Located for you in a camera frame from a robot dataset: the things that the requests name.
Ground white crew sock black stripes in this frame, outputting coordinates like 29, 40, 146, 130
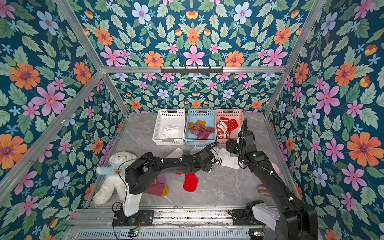
217, 149, 230, 167

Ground plain red sock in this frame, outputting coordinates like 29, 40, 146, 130
183, 173, 199, 193

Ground red white striped santa sock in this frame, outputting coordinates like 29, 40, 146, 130
217, 121, 231, 139

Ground purple striped sock bottom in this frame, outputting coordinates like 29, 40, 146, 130
195, 127, 215, 140

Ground purple striped sock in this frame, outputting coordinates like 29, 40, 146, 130
195, 127, 215, 140
189, 126, 201, 136
188, 120, 207, 136
144, 175, 169, 197

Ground small white ankle sock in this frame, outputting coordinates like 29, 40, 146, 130
160, 125, 180, 140

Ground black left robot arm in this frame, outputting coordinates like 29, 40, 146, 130
123, 147, 219, 217

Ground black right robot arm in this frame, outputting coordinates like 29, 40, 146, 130
226, 127, 319, 240

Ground pink plastic basket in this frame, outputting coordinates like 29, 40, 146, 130
215, 109, 244, 145

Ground light blue plastic basket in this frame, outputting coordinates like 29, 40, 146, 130
184, 109, 217, 146

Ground white plastic basket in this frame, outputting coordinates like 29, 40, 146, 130
153, 109, 186, 146

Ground white sock far right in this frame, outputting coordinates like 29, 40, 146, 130
219, 149, 240, 170

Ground white sock black stripes left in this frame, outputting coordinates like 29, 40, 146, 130
167, 148, 184, 158

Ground pink alarm clock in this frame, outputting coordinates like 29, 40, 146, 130
271, 162, 280, 176

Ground plaid beige pouch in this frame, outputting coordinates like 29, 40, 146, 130
257, 185, 270, 196

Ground white teddy bear blue sweater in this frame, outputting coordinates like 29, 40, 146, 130
93, 151, 137, 205

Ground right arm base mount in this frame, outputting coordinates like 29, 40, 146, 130
228, 200, 265, 226

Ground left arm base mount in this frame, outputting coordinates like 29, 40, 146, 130
112, 210, 155, 227

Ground black hook rail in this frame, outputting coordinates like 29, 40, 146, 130
160, 67, 224, 74

